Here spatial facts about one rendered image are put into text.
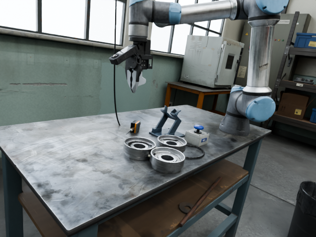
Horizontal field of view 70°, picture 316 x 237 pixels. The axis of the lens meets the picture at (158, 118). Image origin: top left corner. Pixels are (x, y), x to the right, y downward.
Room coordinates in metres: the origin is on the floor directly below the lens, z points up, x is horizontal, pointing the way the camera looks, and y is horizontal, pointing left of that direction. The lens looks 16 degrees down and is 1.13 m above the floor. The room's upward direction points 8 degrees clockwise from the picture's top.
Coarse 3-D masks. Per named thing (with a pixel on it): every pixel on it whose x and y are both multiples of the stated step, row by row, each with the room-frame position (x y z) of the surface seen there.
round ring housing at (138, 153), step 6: (126, 138) 0.71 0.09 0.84; (132, 138) 0.73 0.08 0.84; (138, 138) 0.74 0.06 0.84; (144, 138) 0.74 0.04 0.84; (126, 144) 0.68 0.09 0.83; (132, 144) 0.69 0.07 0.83; (138, 144) 0.71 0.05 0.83; (144, 144) 0.71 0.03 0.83; (150, 144) 0.71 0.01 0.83; (126, 150) 0.65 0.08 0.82; (132, 150) 0.64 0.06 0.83; (138, 150) 0.64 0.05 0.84; (144, 150) 0.64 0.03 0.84; (150, 150) 0.65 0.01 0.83; (132, 156) 0.64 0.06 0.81; (138, 156) 0.64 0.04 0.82; (144, 156) 0.64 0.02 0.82
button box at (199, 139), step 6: (186, 132) 0.87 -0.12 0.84; (192, 132) 0.86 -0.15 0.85; (198, 132) 0.86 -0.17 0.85; (204, 132) 0.89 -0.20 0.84; (186, 138) 0.86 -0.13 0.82; (192, 138) 0.84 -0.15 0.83; (198, 138) 0.83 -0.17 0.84; (204, 138) 0.85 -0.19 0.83; (192, 144) 0.84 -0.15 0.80; (198, 144) 0.82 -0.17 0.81; (204, 144) 0.86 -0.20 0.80
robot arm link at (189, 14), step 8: (224, 0) 1.07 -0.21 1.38; (232, 0) 1.07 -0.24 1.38; (240, 0) 1.06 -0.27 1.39; (184, 8) 1.04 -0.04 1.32; (192, 8) 1.04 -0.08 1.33; (200, 8) 1.04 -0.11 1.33; (208, 8) 1.05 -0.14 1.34; (216, 8) 1.05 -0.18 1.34; (224, 8) 1.06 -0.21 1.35; (232, 8) 1.06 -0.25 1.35; (240, 8) 1.06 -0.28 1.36; (184, 16) 1.04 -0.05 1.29; (192, 16) 1.04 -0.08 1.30; (200, 16) 1.05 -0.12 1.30; (208, 16) 1.05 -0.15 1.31; (216, 16) 1.06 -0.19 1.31; (224, 16) 1.07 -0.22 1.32; (232, 16) 1.08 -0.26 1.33; (240, 16) 1.07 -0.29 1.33; (168, 24) 1.04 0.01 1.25; (176, 24) 1.06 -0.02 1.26
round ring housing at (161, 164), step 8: (152, 152) 0.64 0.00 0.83; (160, 152) 0.66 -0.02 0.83; (168, 152) 0.67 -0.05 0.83; (176, 152) 0.67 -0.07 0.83; (152, 160) 0.60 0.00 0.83; (160, 160) 0.58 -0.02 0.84; (168, 160) 0.65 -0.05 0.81; (176, 160) 0.63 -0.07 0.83; (184, 160) 0.62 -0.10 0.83; (160, 168) 0.58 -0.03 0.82; (168, 168) 0.58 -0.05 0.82; (176, 168) 0.59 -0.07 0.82
